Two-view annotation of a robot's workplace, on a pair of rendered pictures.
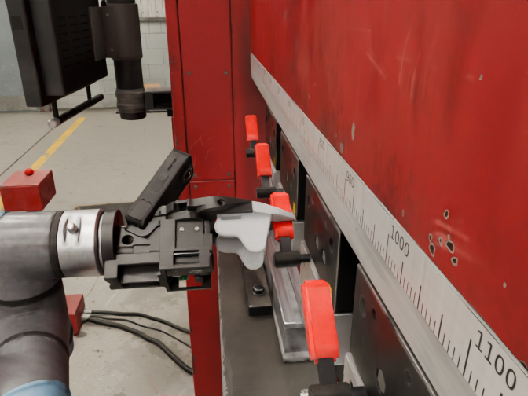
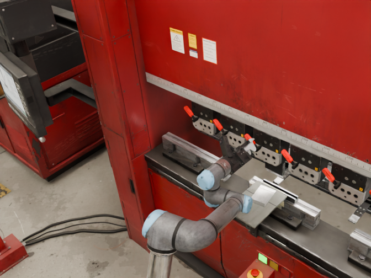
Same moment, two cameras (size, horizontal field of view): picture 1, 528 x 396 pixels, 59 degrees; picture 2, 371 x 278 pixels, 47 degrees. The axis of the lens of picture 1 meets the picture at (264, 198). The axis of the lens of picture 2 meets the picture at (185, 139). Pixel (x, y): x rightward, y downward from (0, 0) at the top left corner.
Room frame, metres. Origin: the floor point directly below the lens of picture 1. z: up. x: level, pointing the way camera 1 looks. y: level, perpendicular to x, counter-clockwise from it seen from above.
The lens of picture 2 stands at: (-0.62, 1.16, 2.51)
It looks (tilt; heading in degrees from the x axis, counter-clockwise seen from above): 36 degrees down; 324
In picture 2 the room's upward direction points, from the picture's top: 6 degrees counter-clockwise
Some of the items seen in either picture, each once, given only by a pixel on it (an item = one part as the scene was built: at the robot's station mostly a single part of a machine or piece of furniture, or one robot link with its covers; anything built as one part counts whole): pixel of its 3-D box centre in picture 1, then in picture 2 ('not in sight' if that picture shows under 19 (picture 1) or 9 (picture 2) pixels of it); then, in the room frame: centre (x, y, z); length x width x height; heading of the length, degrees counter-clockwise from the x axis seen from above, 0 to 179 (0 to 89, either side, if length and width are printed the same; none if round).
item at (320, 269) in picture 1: (352, 266); (271, 143); (0.44, -0.10, 1.26); 0.15 x 0.09 x 0.17; 7
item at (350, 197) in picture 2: not in sight; (351, 179); (0.04, -0.14, 1.26); 0.15 x 0.09 x 0.17; 7
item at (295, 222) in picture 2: not in sight; (273, 211); (0.37, -0.05, 0.89); 0.30 x 0.05 x 0.03; 7
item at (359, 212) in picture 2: not in sight; (365, 204); (0.03, -0.30, 1.01); 0.26 x 0.12 x 0.05; 97
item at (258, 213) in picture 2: not in sight; (255, 203); (0.40, 0.05, 1.00); 0.26 x 0.18 x 0.01; 97
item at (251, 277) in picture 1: (254, 274); (183, 161); (1.01, 0.02, 0.89); 0.30 x 0.05 x 0.03; 7
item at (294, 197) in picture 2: not in sight; (279, 191); (0.38, -0.11, 0.98); 0.20 x 0.03 x 0.03; 7
